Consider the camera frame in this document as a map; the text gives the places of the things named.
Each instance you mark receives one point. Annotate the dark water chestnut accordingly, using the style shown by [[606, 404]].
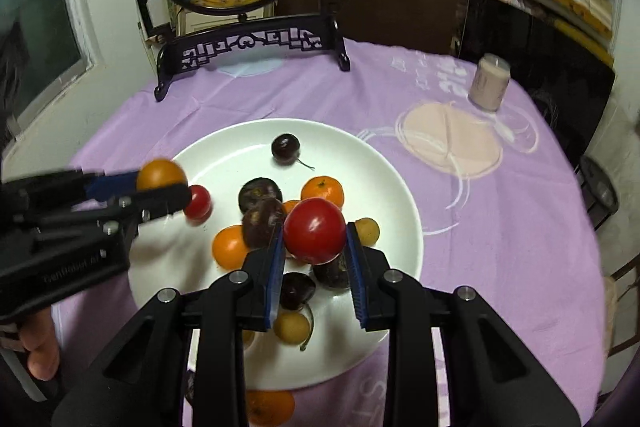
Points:
[[261, 227], [331, 276], [259, 193], [189, 387]]

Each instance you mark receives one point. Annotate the wooden chair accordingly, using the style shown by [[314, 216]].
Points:
[[625, 268]]

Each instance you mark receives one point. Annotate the brown longan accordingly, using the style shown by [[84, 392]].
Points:
[[291, 327], [367, 231]]

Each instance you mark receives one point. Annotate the black round stool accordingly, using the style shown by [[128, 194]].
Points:
[[597, 187]]

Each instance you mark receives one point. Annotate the window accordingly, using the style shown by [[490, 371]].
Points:
[[40, 32]]

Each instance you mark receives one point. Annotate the red cherry tomato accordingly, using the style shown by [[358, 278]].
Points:
[[198, 203], [315, 231]]

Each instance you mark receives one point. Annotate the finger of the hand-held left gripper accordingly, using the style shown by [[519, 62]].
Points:
[[155, 202], [107, 185]]

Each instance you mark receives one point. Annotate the orange cherry tomato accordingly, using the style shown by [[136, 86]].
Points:
[[291, 207], [161, 174], [229, 248]]

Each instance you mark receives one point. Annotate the person's left hand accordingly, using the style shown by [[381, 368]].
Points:
[[40, 347]]

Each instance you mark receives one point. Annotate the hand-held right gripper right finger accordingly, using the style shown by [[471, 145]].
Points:
[[356, 277]]

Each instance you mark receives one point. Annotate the dark cherry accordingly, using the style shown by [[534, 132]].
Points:
[[285, 149], [296, 291]]

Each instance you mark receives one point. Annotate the tangerine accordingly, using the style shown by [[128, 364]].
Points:
[[322, 192], [270, 407]]

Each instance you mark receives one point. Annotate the purple printed tablecloth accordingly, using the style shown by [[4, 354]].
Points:
[[500, 232]]

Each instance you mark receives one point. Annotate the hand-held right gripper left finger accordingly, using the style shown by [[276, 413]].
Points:
[[276, 267]]

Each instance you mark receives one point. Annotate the white oval plate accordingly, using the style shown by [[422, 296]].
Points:
[[350, 167]]

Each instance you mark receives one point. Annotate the black glossy panel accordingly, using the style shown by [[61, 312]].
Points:
[[550, 57]]

